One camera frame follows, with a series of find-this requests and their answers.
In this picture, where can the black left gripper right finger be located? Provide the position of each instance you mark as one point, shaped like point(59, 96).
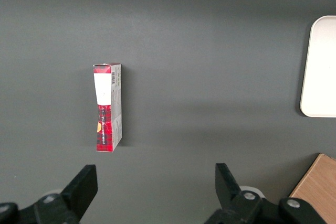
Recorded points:
point(231, 197)

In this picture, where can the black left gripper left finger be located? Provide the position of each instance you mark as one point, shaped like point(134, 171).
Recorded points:
point(76, 192)

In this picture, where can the white rectangular tray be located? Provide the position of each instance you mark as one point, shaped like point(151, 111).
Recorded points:
point(321, 69)

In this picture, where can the wooden drawer cabinet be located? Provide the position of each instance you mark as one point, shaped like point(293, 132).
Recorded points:
point(320, 190)

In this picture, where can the red grey cardboard box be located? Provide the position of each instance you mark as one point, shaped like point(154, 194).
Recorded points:
point(103, 90)

